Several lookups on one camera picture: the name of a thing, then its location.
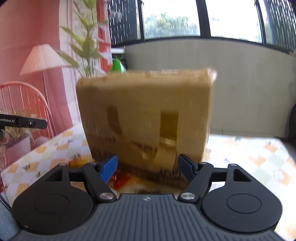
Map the person's left hand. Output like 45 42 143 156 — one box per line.
0 130 10 161

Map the dark green snack bag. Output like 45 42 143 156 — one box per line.
110 57 126 73

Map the cardboard box with plastic liner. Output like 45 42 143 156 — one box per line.
76 67 217 187

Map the printed room backdrop curtain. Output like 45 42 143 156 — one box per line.
1 1 111 169

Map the red candy wrapper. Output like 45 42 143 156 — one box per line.
111 171 133 190

